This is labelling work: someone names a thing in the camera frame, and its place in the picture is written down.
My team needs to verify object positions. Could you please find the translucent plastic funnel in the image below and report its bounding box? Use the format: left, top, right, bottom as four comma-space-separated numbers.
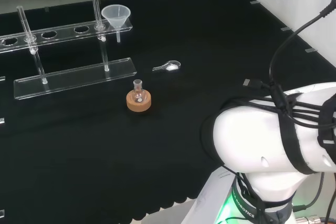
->
101, 4, 131, 44

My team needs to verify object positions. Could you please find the glass weighing funnel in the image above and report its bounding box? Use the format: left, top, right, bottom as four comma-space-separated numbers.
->
152, 60, 182, 72

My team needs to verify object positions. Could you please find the clear acrylic funnel stand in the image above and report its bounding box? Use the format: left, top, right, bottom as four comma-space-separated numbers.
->
0, 0, 138, 101

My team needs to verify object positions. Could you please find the black table cloth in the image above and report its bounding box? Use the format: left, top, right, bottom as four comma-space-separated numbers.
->
0, 0, 336, 224

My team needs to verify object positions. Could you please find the small round-bottom glass flask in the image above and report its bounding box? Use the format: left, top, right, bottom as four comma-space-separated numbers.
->
132, 79, 146, 103

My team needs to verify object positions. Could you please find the cork ring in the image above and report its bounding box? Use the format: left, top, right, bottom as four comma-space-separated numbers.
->
126, 90, 153, 113

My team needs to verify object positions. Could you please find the black cable with plug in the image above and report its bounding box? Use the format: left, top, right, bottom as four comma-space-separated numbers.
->
268, 0, 336, 88

